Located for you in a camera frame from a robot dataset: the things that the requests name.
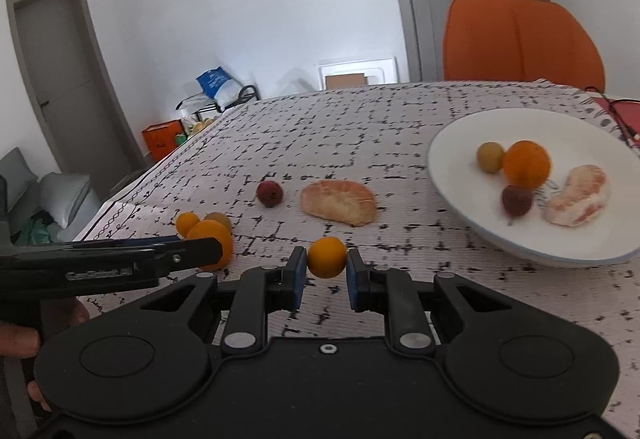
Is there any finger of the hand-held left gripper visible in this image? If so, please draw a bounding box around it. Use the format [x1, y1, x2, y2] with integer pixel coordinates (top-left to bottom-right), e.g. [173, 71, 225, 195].
[65, 236, 181, 251]
[135, 238, 224, 277]

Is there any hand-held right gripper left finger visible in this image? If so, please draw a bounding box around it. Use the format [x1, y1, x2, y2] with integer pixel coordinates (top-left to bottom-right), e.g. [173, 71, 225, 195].
[135, 246, 308, 356]

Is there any peeled pomelo segment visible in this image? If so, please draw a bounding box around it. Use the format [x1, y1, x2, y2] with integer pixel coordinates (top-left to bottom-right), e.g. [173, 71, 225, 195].
[300, 179, 377, 227]
[543, 164, 611, 227]

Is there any black wire rack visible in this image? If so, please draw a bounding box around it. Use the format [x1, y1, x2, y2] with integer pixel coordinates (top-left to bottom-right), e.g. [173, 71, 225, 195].
[177, 84, 261, 117]

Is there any black cable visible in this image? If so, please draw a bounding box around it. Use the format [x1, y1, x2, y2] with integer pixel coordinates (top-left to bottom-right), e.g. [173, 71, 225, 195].
[582, 88, 640, 146]

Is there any large orange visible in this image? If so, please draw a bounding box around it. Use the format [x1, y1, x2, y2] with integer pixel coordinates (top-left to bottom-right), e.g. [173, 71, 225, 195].
[502, 140, 552, 190]
[186, 220, 234, 271]

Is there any colourful printed mat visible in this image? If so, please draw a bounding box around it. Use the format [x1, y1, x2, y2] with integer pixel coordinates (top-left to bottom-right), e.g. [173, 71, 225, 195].
[592, 89, 640, 154]

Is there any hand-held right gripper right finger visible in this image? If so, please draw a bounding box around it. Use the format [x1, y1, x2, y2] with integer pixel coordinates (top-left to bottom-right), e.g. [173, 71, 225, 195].
[346, 248, 522, 357]

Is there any light grey cushion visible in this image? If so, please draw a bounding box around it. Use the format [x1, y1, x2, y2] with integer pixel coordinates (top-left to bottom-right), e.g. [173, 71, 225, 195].
[40, 172, 93, 230]

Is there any white bowl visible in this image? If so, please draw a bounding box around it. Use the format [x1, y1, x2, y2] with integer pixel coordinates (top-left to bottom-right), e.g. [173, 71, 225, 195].
[426, 107, 640, 269]

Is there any red lychee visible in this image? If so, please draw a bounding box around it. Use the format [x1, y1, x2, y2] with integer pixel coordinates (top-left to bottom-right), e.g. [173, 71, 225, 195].
[502, 185, 535, 226]
[256, 180, 284, 208]

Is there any orange chair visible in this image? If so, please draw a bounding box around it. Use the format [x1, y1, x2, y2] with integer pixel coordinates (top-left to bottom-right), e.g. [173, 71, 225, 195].
[442, 0, 606, 92]

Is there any person's left hand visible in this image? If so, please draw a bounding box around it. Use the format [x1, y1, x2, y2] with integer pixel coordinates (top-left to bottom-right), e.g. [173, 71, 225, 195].
[0, 298, 91, 412]

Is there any orange box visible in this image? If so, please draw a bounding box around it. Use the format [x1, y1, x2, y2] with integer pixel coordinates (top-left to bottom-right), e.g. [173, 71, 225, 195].
[141, 120, 183, 162]

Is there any blue plastic bag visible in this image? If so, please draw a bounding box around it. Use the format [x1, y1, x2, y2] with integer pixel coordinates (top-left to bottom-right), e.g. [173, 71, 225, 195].
[196, 67, 241, 102]

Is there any grey-green cushion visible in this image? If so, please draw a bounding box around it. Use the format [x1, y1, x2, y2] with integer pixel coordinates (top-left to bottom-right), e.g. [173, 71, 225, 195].
[0, 148, 38, 225]

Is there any grey narrow door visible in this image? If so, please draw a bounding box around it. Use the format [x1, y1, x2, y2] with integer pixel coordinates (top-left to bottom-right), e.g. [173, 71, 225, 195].
[6, 0, 151, 192]

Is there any green cloth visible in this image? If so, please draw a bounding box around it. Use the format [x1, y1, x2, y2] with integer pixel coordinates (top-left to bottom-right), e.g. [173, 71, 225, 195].
[20, 216, 51, 245]

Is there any small orange kumquat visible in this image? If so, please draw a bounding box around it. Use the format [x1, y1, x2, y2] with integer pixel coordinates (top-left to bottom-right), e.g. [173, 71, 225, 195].
[175, 212, 201, 238]

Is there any black-patterned white tablecloth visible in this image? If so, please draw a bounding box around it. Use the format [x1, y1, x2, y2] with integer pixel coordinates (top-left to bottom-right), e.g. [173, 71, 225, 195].
[72, 79, 640, 437]

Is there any small tangerine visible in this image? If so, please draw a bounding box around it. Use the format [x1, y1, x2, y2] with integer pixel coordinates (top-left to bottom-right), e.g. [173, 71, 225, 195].
[307, 237, 347, 279]

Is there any white framed board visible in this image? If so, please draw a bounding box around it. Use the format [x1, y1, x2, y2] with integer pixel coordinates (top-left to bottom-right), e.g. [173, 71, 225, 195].
[317, 56, 398, 90]

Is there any small yellow-green plum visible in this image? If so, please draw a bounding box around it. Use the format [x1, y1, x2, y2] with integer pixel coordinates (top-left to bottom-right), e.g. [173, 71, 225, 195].
[476, 142, 506, 174]
[204, 212, 233, 235]

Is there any brown cardboard sheet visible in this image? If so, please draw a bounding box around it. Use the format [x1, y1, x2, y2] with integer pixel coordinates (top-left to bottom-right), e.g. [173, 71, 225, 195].
[325, 74, 366, 90]

